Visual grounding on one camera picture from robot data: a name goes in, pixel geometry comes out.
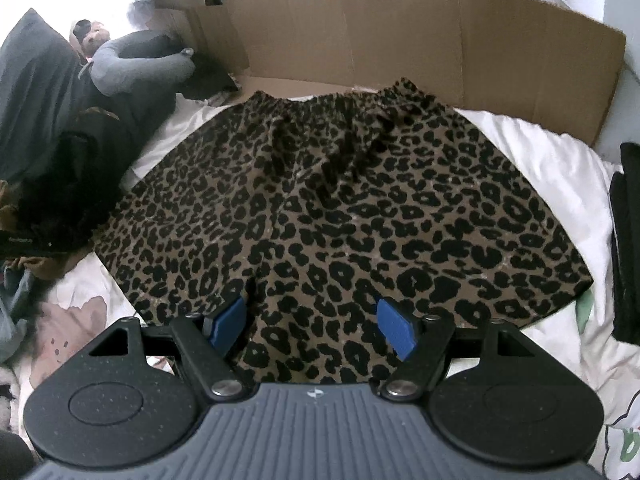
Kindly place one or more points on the small plush bear toy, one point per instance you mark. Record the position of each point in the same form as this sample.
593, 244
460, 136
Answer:
90, 37

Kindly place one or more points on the white bear printed blanket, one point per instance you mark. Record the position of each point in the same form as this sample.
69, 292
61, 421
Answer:
550, 160

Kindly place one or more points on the black white patterned cloth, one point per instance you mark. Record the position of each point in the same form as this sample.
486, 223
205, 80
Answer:
10, 400

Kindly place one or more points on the blue denim garment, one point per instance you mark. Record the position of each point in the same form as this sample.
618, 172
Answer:
20, 305

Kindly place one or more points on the leopard print skirt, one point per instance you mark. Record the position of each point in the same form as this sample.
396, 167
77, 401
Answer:
325, 200

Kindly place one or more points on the folded black clothes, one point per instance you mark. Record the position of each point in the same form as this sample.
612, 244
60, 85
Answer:
627, 240

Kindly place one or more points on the pile of black clothes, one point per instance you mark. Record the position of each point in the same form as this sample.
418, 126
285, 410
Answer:
100, 160

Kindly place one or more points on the grey neck pillow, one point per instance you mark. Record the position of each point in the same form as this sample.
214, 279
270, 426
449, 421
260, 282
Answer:
130, 65

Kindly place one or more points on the brown fabric strip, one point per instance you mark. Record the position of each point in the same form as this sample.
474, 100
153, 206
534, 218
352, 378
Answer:
100, 112

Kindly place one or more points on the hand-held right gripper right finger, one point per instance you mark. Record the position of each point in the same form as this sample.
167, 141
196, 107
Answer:
397, 327

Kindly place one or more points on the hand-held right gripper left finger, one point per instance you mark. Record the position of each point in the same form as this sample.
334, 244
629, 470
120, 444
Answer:
227, 325

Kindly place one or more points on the flattened cardboard sheet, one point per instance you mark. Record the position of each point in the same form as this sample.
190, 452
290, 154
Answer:
375, 35

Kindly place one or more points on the dark grey pillow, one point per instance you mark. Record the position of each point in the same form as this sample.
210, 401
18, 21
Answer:
35, 90

